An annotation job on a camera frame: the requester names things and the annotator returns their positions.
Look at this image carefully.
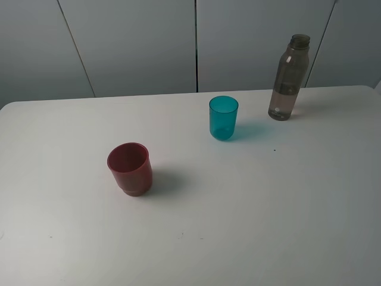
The teal translucent plastic cup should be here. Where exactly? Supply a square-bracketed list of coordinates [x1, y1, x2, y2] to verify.
[209, 95, 239, 141]

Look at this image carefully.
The smoky translucent water bottle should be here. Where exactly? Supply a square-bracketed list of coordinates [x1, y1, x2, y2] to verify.
[268, 34, 310, 121]

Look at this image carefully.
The red plastic cup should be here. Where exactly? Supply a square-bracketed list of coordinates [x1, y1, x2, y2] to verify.
[107, 142, 153, 197]

